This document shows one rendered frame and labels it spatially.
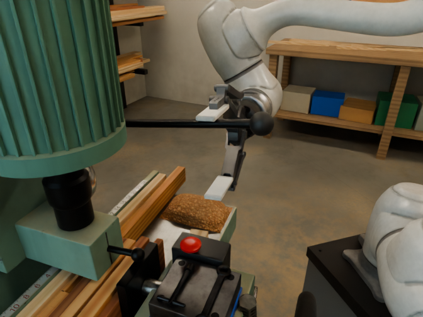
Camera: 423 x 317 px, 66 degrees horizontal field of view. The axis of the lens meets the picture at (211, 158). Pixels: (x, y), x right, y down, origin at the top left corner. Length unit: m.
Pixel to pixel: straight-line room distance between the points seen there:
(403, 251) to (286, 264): 1.21
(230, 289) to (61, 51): 0.34
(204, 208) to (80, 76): 0.42
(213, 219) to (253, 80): 0.31
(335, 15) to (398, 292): 0.54
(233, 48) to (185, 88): 3.49
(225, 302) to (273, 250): 1.54
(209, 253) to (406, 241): 0.42
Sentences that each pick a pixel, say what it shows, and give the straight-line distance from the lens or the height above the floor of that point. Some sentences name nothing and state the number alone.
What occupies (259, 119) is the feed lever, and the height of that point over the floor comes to 1.18.
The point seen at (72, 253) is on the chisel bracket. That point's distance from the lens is 0.52.
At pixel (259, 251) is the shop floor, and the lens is 1.96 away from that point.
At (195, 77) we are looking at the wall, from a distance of 4.11.
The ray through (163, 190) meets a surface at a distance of 0.74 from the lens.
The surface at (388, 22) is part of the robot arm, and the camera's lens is 0.75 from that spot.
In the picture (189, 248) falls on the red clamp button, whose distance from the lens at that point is 0.47.
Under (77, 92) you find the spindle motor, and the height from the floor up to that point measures 1.25.
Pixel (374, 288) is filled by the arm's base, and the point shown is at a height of 0.65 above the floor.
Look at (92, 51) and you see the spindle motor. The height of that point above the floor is 1.29.
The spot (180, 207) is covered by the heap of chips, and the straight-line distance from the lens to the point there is 0.71.
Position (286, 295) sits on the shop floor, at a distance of 1.77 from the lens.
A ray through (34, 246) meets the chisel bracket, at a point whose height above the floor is 1.00.
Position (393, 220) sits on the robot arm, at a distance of 0.89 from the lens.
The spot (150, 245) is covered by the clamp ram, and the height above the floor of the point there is 1.00.
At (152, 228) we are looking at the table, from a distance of 0.70.
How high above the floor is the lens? 1.35
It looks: 28 degrees down
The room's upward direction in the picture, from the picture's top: straight up
